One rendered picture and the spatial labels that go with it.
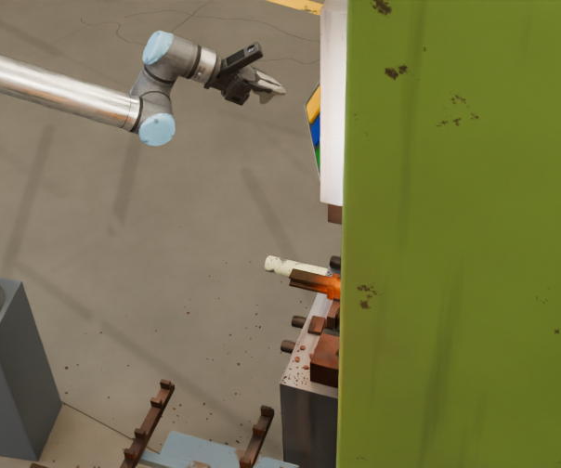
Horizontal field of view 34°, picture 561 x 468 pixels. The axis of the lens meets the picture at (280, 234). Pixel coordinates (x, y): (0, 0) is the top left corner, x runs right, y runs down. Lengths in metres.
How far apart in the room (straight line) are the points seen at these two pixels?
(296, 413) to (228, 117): 2.33
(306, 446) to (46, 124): 2.52
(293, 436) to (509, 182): 1.16
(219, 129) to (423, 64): 3.13
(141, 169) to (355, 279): 2.75
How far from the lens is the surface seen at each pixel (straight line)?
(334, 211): 1.78
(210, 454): 2.08
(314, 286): 2.05
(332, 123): 1.58
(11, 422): 2.93
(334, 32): 1.48
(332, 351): 1.96
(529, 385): 1.36
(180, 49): 2.38
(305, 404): 2.02
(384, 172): 1.13
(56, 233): 3.75
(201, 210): 3.73
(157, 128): 2.31
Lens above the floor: 2.51
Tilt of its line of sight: 44 degrees down
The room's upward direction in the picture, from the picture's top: 2 degrees counter-clockwise
